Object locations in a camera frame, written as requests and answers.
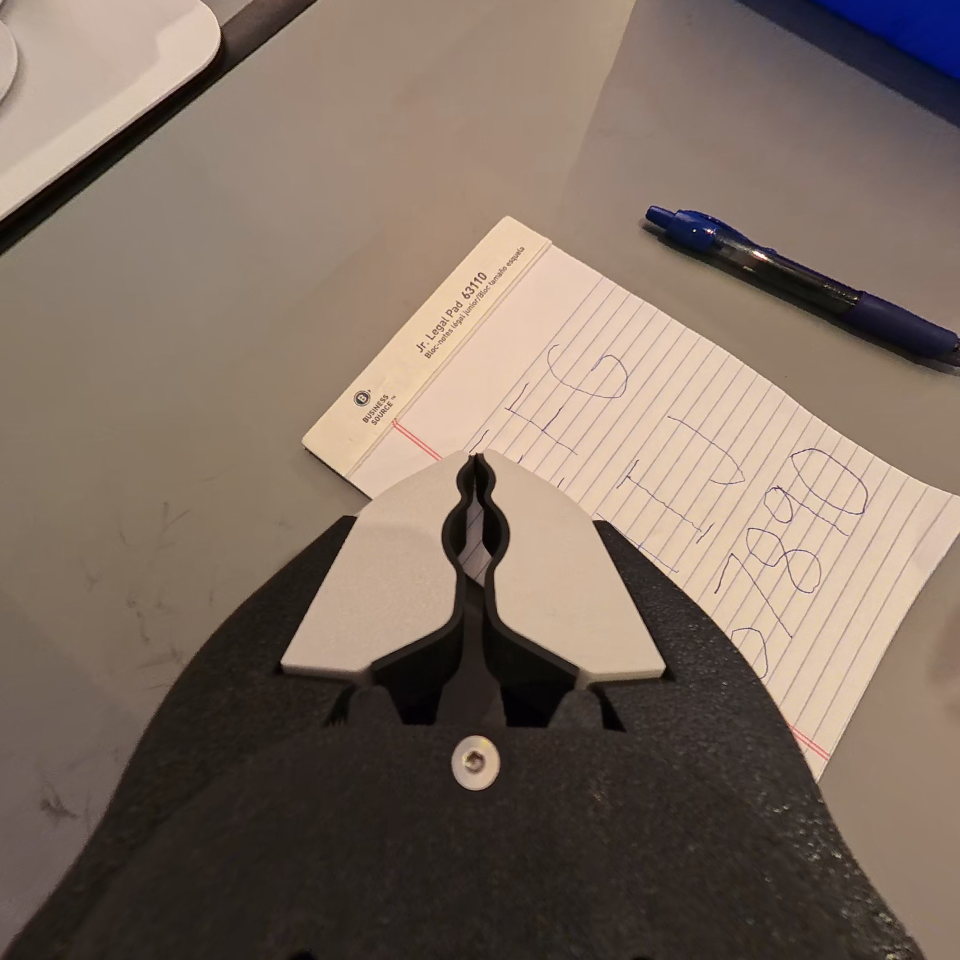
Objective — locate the white lined notepad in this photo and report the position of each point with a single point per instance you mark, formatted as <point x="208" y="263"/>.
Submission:
<point x="675" y="420"/>

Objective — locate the white tray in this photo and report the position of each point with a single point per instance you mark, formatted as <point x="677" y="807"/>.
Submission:
<point x="97" y="90"/>

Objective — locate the blue ballpoint pen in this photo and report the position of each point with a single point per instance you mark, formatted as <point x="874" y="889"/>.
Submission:
<point x="795" y="281"/>

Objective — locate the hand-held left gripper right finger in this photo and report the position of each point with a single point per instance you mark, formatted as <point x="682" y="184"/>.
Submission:
<point x="577" y="592"/>

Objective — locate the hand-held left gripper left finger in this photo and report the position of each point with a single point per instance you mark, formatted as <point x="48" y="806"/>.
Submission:
<point x="375" y="585"/>

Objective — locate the blue plastic bin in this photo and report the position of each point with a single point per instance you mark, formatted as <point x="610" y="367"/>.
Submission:
<point x="862" y="30"/>

